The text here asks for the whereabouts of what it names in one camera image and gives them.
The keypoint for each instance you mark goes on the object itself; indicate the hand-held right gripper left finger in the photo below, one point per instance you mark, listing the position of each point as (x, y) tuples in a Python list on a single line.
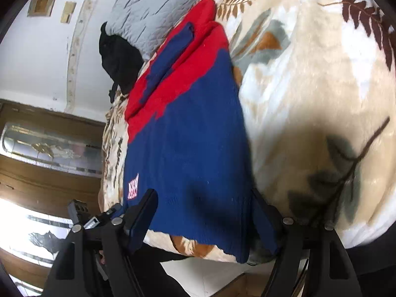
[(140, 229)]

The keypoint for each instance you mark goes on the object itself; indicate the beige leaf-print blanket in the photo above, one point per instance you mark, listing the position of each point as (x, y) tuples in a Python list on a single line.
[(315, 92)]

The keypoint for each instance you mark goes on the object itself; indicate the wooden wardrobe with mirror panels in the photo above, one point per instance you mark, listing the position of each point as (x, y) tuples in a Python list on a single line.
[(46, 167)]

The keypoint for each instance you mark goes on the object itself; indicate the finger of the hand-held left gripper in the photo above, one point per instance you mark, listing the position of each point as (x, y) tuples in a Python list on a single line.
[(112, 209)]

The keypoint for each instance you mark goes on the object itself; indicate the small framed wall picture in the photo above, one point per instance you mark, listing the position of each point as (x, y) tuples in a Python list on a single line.
[(68, 12)]

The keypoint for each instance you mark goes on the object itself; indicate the grey quilted pillow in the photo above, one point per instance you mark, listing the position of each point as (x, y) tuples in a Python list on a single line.
[(148, 9)]

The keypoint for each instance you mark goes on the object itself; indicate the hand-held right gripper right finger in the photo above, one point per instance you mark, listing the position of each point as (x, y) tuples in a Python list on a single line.
[(264, 225)]

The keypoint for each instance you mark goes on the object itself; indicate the red and blue knit sweater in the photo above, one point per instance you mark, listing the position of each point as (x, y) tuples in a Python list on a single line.
[(191, 123)]

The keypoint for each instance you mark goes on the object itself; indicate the black cloth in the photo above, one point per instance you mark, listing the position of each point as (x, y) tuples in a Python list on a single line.
[(119, 58)]

